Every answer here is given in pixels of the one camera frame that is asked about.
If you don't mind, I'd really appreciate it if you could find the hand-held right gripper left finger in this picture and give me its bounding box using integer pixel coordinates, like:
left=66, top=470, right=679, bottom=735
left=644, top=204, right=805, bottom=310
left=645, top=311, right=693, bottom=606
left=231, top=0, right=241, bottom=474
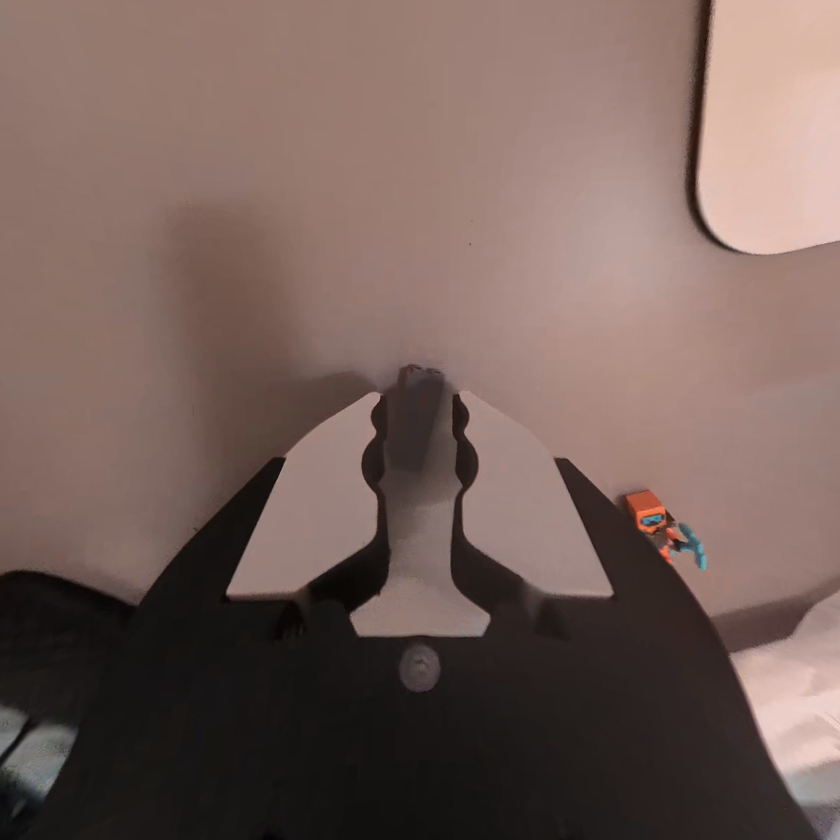
left=226, top=390, right=395, bottom=616

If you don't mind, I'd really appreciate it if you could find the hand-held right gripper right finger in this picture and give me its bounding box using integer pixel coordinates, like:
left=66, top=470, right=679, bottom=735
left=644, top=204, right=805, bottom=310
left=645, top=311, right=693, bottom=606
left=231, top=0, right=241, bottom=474
left=450, top=390, right=616, bottom=618

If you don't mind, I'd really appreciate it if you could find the long grey toy brick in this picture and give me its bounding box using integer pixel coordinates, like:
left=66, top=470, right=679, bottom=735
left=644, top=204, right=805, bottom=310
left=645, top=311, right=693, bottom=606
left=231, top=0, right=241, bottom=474
left=387, top=364, right=448, bottom=471

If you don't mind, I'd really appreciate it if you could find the grey desk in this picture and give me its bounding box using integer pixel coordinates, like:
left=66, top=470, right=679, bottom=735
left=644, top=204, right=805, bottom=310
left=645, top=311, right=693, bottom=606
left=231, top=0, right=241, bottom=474
left=0, top=0, right=840, bottom=651

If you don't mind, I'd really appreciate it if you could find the orange toy minifigure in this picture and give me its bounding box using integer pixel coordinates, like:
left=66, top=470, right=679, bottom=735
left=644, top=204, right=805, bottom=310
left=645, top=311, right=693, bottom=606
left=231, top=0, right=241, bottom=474
left=623, top=489, right=710, bottom=573

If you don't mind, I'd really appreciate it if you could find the white plastic bag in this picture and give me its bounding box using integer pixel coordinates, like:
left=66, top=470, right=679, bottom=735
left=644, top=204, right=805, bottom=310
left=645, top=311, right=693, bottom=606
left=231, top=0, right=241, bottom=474
left=722, top=591, right=840, bottom=795

